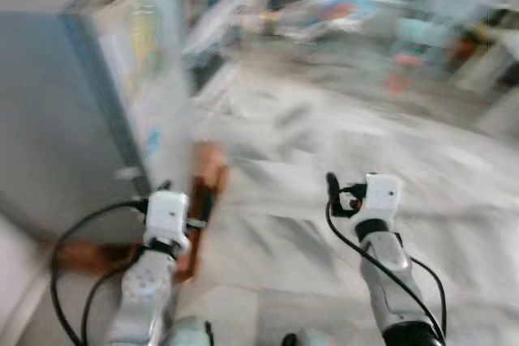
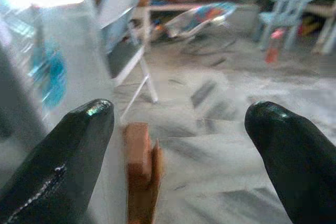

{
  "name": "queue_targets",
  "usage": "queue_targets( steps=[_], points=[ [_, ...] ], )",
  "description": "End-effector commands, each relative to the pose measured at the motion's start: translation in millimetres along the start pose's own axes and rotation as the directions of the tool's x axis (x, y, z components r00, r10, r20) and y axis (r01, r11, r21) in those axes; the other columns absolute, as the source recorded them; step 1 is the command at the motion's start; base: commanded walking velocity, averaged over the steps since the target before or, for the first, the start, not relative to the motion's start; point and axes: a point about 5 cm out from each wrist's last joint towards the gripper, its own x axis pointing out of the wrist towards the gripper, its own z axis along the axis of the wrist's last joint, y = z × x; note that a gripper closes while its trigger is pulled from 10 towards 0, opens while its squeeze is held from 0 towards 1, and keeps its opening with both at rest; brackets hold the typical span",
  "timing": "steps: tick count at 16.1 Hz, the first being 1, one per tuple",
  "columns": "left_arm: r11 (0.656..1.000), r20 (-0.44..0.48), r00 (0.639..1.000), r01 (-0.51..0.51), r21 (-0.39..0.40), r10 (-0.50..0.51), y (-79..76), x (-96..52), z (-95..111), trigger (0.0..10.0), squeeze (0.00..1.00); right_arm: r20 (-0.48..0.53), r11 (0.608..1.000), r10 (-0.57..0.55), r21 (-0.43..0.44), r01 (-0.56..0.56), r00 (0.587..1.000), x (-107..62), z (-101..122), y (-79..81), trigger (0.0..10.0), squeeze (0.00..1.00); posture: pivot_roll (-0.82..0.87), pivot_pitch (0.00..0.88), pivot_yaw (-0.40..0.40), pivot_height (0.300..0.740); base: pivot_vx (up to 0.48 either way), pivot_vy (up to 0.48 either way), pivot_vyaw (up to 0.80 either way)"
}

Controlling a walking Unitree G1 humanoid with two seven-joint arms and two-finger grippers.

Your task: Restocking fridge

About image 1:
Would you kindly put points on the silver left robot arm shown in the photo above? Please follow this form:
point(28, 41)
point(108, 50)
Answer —
point(142, 297)

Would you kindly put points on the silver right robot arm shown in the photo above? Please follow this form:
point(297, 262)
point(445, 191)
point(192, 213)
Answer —
point(389, 273)

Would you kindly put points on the grey fridge body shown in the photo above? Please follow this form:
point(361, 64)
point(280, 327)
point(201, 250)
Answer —
point(49, 119)

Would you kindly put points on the stacked red bricks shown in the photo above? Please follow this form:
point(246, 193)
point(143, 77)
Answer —
point(81, 255)
point(209, 169)

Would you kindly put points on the silver left robot leg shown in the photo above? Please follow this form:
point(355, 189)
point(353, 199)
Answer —
point(188, 334)

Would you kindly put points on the silver robot leg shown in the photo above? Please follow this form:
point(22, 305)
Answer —
point(188, 334)
point(308, 339)

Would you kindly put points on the silver right robot leg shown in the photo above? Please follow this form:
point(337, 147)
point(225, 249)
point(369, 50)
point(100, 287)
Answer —
point(308, 339)

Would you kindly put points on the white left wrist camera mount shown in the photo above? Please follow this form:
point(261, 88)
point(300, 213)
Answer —
point(168, 216)

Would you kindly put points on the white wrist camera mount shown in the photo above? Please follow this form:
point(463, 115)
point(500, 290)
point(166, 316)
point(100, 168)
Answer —
point(168, 216)
point(381, 196)

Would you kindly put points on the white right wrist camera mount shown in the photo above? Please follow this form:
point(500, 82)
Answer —
point(381, 196)

